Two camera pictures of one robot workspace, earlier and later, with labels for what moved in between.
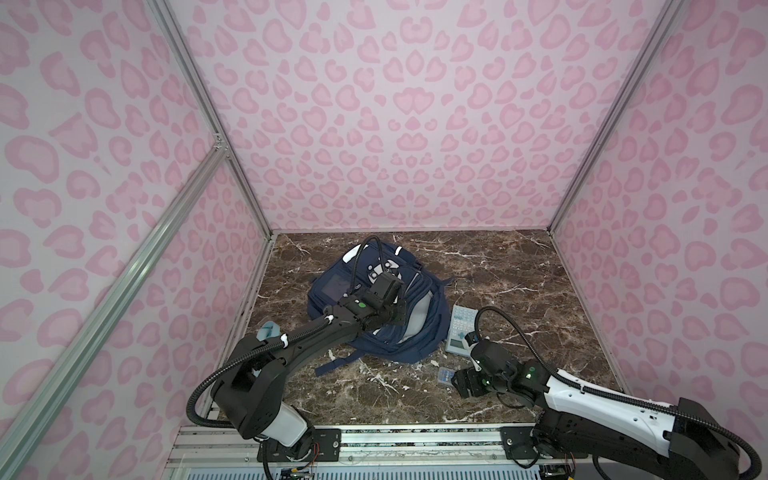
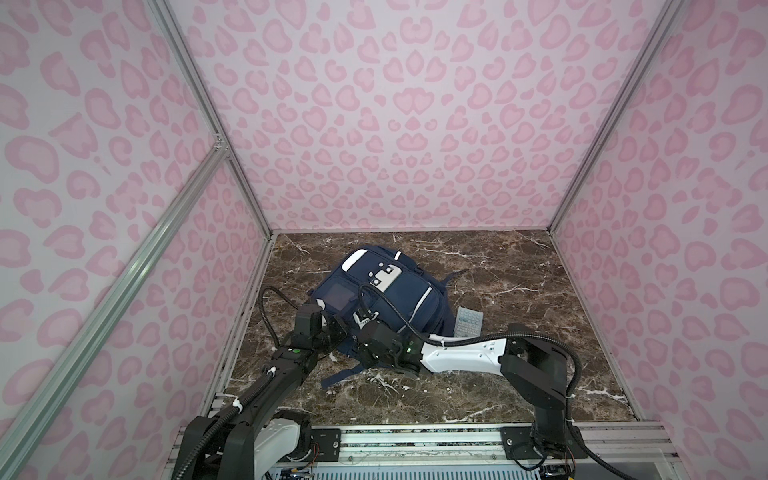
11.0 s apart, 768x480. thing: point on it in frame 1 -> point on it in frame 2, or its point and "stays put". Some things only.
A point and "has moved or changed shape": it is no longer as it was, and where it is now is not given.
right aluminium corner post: (671, 12) stays put
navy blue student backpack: (425, 293) has moved or changed shape
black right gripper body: (479, 383) -> (369, 356)
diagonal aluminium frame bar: (16, 432) stays put
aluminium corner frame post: (202, 95) stays put
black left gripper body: (394, 314) -> (331, 334)
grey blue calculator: (463, 323) stays put
